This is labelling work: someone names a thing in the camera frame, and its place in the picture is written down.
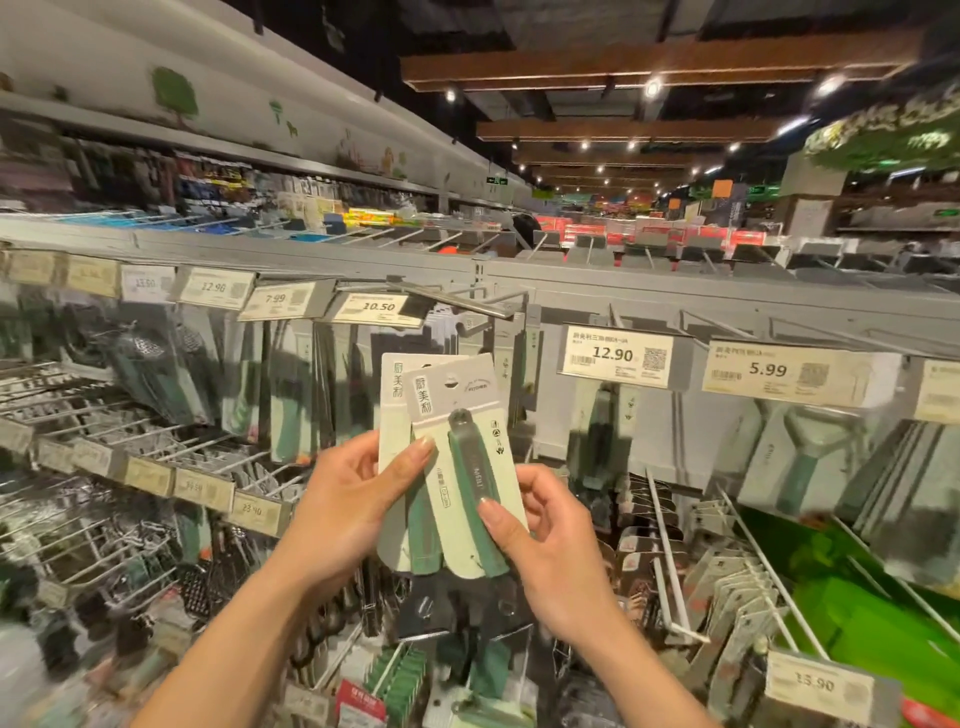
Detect person's right hand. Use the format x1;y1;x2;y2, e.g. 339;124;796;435
477;462;626;647

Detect person's left hand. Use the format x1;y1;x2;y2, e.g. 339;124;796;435
277;430;440;602

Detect black headed green peeler packet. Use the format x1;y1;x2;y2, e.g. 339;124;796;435
375;352;452;576
402;354;530;581

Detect person's left forearm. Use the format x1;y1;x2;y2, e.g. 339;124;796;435
132;562;354;728

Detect rows of hanging utensil packets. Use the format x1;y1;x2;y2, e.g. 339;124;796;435
0;285;960;728

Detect green foliage ceiling decor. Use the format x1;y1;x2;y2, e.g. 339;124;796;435
802;82;960;174

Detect group of green packets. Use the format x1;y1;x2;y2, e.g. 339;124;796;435
742;507;960;722

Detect kitchen tools display rack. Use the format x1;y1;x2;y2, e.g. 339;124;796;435
0;210;960;728

